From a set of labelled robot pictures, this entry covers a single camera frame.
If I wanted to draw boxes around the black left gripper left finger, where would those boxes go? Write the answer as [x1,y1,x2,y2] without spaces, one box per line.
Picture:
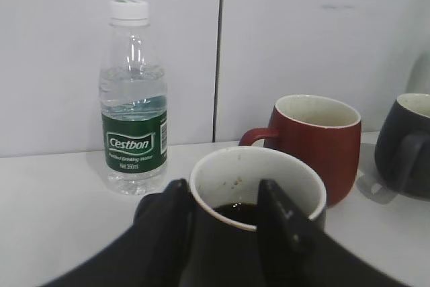
[47,179,193,286]

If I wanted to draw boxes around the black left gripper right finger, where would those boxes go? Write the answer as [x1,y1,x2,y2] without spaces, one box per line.
[257,179,402,287]

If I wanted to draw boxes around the black ceramic mug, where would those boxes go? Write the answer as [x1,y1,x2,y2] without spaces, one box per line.
[180,146,327,286]

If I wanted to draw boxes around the red ceramic mug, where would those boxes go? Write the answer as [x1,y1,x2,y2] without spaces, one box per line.
[239,94,361,206]

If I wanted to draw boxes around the dark grey ceramic mug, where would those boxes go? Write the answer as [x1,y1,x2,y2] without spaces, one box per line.
[374,93,429,200]

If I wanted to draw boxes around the clear water bottle green label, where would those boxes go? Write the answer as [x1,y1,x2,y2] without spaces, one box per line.
[99,0,167,195]

